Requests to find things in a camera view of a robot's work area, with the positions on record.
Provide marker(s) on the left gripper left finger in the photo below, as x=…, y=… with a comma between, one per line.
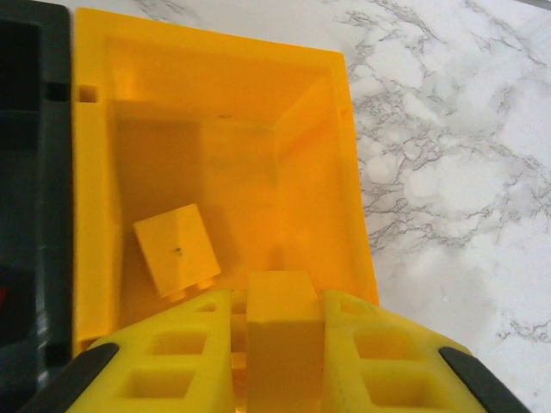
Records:
x=142, y=370

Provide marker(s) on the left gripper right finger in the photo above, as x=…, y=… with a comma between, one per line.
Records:
x=387, y=370

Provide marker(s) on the yellow lego brick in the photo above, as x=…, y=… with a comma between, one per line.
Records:
x=284, y=344
x=176, y=249

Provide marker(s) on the black plastic bin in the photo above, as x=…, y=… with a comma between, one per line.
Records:
x=56, y=193

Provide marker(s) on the yellow plastic bin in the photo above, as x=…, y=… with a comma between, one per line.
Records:
x=215, y=150

